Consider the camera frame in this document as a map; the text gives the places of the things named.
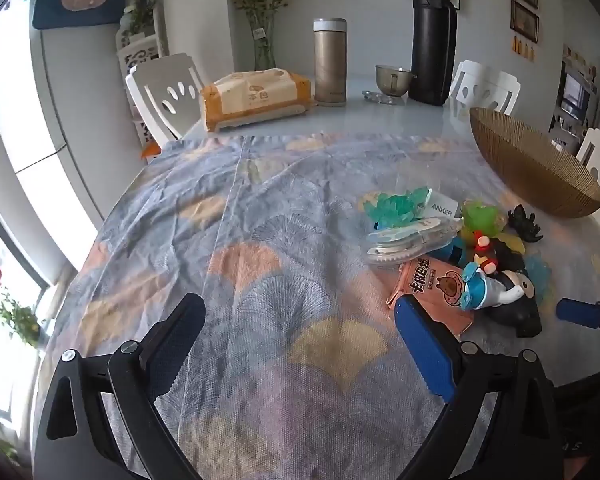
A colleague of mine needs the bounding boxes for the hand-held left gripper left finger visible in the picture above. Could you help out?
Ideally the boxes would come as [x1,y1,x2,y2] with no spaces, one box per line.
[34,292,207,480]

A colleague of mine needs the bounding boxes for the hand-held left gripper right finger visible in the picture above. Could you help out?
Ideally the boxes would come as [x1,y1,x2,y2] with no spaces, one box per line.
[392,294,566,480]

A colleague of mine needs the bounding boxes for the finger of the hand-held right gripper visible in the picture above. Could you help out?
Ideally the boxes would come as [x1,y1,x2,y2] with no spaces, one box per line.
[555,298,600,361]

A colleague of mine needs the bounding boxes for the pale blue translucent toy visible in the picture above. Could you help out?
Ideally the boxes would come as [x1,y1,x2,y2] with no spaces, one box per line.
[525,255,553,306]

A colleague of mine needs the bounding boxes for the black rectangular box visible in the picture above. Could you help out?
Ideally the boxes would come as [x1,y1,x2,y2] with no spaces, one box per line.
[490,305,543,338]

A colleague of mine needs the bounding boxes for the blue and white figure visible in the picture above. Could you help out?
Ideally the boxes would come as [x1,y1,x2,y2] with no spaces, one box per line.
[461,262,536,311]

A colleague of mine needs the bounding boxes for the yellow translucent toy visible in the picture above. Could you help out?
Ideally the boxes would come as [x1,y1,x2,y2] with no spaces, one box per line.
[500,230,528,256]

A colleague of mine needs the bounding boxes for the black dinosaur toy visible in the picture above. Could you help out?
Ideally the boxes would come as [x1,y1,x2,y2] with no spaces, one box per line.
[507,204,545,243]

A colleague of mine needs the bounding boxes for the blue lighter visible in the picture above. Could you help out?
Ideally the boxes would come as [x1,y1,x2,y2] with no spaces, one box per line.
[440,240,468,263]

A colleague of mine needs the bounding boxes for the clear correction tape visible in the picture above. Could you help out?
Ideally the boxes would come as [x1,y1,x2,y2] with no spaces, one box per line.
[365,217,461,265]

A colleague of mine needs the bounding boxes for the small red-capped figure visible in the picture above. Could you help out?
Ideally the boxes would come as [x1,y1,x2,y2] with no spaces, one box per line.
[467,232,501,276]

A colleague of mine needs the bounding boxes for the light green dinosaur toy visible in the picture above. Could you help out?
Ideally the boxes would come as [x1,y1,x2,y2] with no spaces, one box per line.
[460,200,501,241]

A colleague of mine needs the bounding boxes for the white charger plug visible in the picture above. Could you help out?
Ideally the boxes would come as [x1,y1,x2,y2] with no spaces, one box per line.
[426,199,462,222]

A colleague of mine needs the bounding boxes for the teal translucent dinosaur toy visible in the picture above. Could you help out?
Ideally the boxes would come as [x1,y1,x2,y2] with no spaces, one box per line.
[361,186,431,226]

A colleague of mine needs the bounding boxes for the brown ribbed glass bowl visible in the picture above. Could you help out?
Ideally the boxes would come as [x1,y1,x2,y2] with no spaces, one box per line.
[469,107,600,220]

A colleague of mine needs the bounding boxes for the leaf-print tablecloth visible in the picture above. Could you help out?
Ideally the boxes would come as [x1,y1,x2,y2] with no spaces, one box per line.
[32,132,600,480]

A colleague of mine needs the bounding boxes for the red flowering plant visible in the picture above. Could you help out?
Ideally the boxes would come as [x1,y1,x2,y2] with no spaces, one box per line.
[0,265,43,346]

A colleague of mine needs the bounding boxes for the cluttered kitchen shelf unit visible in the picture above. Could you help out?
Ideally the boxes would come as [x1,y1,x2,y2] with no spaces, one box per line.
[550,45,600,146]

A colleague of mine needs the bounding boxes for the orange tissue pack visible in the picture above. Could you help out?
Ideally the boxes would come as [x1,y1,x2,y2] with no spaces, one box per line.
[200,69,315,133]

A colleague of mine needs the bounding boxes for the orange hanging ornaments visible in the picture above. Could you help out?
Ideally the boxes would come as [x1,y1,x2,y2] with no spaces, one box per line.
[512,37,536,61]

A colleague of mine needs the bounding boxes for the smoky glass cup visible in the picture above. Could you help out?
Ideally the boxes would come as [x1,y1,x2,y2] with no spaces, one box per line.
[375,64,415,98]

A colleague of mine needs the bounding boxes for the white carved shelf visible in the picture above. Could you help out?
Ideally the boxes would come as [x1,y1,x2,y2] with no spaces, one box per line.
[115,7,168,146]

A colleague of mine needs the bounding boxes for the tall black thermos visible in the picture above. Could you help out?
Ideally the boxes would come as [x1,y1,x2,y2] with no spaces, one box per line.
[409,0,458,107]

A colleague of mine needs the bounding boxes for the gold thermos flask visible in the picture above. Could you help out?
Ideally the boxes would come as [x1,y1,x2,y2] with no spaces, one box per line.
[313,18,348,107]

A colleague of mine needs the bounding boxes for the clear glass vase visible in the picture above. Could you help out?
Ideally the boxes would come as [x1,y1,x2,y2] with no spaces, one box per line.
[250,15,278,71]

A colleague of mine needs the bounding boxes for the blue artificial flowers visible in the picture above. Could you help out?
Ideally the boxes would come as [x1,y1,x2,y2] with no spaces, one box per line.
[122,0,158,36]

